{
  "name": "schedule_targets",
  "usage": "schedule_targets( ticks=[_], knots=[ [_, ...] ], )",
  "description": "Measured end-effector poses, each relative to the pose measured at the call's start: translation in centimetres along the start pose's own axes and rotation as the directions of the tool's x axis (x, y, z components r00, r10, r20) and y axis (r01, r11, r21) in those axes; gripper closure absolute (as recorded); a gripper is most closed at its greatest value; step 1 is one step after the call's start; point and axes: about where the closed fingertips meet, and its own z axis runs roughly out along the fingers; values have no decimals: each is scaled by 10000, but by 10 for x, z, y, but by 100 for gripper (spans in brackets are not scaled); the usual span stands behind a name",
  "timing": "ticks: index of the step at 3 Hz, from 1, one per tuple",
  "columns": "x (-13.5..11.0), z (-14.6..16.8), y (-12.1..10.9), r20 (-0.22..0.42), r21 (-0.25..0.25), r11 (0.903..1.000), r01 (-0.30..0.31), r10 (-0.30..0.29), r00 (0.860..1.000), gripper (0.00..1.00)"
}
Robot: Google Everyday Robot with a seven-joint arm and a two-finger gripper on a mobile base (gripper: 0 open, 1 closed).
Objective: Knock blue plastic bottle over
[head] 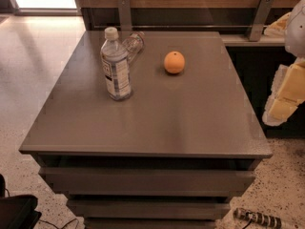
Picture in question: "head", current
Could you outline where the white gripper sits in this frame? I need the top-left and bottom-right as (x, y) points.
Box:
(262, 0), (305, 126)

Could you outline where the blue labelled plastic water bottle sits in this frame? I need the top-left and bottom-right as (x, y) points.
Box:
(100, 27), (132, 101)

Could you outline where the clear empty plastic bottle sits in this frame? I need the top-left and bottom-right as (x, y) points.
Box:
(123, 31), (145, 63)

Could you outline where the wooden counter shelf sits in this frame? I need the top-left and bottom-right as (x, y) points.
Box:
(220, 33), (287, 48)

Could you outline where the orange fruit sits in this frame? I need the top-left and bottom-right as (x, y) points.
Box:
(164, 52), (185, 74)

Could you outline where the grey drawer cabinet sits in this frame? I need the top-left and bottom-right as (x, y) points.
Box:
(20, 31), (271, 229)

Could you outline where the black object bottom left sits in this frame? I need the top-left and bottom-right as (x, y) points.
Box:
(0, 175), (41, 229)

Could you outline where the right metal wall bracket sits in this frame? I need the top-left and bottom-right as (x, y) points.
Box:
(246, 0), (274, 42)

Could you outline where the metal wall bracket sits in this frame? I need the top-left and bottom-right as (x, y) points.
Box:
(246, 0), (274, 42)
(117, 0), (132, 31)

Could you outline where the black white striped cable bundle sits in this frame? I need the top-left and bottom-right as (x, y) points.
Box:
(233, 207), (284, 229)

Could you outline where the left metal wall bracket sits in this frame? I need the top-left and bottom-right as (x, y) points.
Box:
(117, 0), (132, 31)

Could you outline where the black floor cable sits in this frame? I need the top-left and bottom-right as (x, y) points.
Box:
(38, 218), (80, 229)

